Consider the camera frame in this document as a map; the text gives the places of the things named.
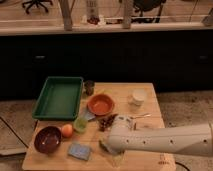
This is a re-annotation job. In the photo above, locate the green pepper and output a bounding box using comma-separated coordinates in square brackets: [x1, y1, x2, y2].
[99, 140, 124, 156]

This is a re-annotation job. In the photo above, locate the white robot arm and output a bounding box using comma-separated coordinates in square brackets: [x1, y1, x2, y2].
[104, 115, 213, 157]

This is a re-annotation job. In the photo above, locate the orange red bowl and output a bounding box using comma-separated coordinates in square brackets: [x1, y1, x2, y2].
[87, 94, 115, 116]

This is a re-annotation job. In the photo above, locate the dark maroon bowl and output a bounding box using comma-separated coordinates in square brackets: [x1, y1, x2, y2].
[34, 126, 62, 154]

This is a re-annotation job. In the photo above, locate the blue sponge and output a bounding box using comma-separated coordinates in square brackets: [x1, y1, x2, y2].
[68, 143, 91, 161]

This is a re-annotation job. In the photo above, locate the bunch of dark grapes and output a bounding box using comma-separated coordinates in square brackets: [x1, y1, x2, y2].
[99, 114, 116, 132]

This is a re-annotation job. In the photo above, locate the small green cup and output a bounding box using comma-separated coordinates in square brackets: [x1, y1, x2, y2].
[73, 117, 88, 133]

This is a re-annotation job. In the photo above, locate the grey spatula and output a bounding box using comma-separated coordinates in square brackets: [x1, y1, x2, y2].
[81, 108, 96, 121]

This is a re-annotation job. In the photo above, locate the orange fruit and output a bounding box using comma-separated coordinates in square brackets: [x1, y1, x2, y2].
[61, 124, 73, 138]

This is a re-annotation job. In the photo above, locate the dark metal cup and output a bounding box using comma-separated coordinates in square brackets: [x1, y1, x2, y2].
[84, 80, 95, 96]

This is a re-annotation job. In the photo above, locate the green plastic tray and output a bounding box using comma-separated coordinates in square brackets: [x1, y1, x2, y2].
[32, 76, 83, 121]

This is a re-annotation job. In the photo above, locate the black office chair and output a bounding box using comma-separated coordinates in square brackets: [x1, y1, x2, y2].
[22, 0, 53, 14]

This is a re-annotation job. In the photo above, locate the wooden post right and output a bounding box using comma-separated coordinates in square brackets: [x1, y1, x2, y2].
[122, 0, 133, 29]

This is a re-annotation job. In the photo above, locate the wooden post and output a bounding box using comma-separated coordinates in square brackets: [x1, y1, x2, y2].
[122, 0, 133, 29]
[59, 0, 72, 31]

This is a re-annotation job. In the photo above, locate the wooden post left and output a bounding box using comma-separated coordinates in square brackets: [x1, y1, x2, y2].
[59, 0, 72, 31]

